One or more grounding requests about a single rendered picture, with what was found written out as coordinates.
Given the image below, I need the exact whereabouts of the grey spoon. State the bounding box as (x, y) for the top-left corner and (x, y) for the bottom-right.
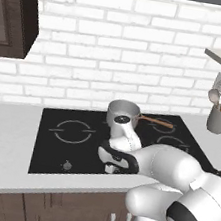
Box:
(206, 87), (221, 108)

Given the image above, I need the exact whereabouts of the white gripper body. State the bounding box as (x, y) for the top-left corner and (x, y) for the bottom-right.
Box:
(103, 161), (124, 177)

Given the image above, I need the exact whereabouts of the grey utensil pot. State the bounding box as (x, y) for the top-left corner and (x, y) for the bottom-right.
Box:
(204, 103), (221, 136)

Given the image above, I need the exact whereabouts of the black glass hob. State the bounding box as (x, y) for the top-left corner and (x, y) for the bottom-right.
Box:
(27, 93), (221, 203)

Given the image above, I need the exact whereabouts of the dark brown wall cupboard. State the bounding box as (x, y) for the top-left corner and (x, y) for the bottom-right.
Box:
(0, 0), (45, 63)

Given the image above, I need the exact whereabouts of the round hob knob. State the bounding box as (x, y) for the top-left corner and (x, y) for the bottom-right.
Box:
(59, 159), (74, 173)

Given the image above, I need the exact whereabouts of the silver saucepan with wooden handle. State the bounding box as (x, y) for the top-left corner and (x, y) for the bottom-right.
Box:
(104, 97), (178, 138)

